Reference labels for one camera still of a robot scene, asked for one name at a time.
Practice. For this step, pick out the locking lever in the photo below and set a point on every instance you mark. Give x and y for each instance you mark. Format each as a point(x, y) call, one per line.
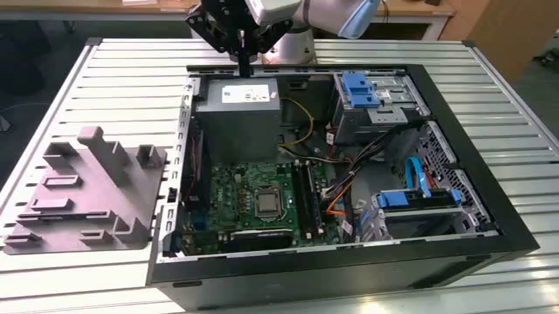
point(285, 214)

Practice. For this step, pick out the black open PC case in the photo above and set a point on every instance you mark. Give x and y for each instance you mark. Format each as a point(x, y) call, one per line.
point(306, 281)

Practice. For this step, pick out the black RAM slot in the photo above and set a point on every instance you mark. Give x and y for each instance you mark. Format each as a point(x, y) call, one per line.
point(301, 196)

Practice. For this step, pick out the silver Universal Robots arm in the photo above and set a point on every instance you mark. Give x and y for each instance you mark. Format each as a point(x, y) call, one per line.
point(293, 42)

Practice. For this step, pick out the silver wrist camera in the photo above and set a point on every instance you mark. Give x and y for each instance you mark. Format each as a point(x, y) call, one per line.
point(275, 11)

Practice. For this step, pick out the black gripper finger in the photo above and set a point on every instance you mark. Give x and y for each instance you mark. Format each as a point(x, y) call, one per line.
point(273, 37)
point(206, 29)

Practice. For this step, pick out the hard disk in blue carrier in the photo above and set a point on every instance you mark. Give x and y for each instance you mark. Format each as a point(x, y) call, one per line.
point(393, 199)

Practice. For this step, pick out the wooden desk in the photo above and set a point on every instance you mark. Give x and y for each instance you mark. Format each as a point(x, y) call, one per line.
point(87, 8)

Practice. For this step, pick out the silver drive cage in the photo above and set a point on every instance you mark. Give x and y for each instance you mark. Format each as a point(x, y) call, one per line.
point(385, 117)

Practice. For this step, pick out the wooden cabinet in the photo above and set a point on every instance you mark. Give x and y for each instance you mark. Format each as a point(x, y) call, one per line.
point(502, 32)

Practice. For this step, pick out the blue drive bay latch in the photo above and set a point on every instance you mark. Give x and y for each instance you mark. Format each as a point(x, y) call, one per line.
point(355, 83)

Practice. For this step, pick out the grey disk bay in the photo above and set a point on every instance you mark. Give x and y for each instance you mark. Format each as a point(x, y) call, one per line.
point(423, 213)

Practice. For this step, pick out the CPU socket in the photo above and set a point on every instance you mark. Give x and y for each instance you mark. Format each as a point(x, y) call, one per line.
point(266, 188)

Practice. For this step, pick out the grey power supply unit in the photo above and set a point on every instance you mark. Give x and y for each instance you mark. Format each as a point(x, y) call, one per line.
point(235, 131)

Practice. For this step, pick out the silver CPU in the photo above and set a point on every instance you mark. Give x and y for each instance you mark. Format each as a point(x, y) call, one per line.
point(267, 201)

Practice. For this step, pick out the black caster wheel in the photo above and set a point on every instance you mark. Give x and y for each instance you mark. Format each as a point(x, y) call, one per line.
point(548, 60)

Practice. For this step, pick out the green motherboard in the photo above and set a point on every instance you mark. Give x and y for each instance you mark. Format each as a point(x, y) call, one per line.
point(227, 176)

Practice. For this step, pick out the blue board connector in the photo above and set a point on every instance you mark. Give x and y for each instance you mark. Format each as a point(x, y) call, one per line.
point(201, 222)

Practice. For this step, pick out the grey parts rack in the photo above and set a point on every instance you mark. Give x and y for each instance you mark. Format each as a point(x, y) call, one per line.
point(101, 196)

